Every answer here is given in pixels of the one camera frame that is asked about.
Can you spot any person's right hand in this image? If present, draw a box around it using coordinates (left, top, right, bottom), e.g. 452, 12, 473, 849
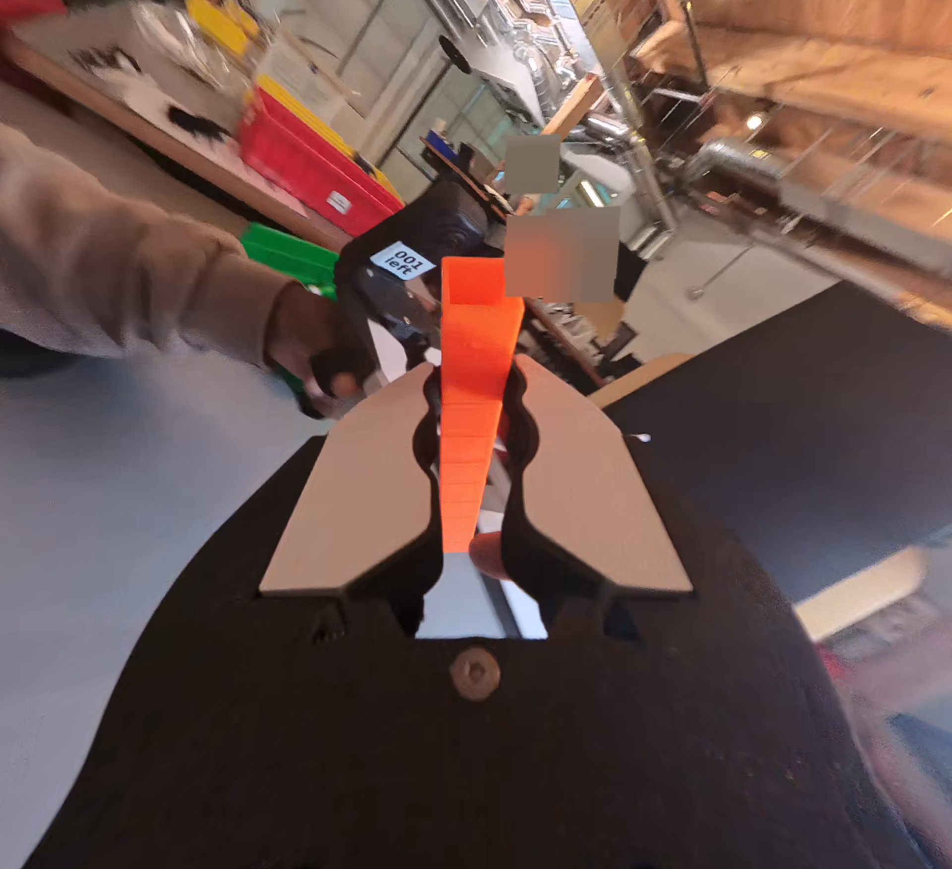
467, 533, 516, 581

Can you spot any ribbed silver duct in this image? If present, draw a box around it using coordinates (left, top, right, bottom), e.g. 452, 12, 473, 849
688, 134, 789, 189

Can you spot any small black cloth item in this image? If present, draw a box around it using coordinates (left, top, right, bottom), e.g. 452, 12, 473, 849
167, 106, 232, 141

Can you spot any clear plastic bag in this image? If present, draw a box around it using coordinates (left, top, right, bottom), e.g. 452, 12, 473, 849
130, 0, 246, 89

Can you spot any person's left hand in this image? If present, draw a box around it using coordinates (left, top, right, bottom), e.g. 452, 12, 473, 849
266, 280, 367, 418

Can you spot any orange segmented plastic bar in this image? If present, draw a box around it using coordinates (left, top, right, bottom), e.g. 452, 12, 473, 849
437, 255, 526, 555

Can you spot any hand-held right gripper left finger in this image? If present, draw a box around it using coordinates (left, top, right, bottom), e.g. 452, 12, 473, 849
259, 362, 446, 596

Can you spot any person's left forearm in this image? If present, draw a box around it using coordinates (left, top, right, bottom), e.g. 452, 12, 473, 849
0, 124, 313, 368

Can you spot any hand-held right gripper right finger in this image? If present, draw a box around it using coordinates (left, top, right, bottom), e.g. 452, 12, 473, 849
500, 354, 694, 595

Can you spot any small yellow plastic bin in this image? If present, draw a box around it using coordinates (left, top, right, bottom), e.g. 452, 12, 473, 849
184, 0, 260, 59

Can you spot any red ribbed plastic crate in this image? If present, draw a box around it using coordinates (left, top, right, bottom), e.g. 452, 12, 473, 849
238, 86, 406, 239

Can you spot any green plastic bin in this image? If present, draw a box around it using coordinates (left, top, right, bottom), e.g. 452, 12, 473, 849
239, 222, 340, 302

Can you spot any black and white strap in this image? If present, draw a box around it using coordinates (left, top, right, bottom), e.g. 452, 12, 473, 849
70, 47, 142, 74

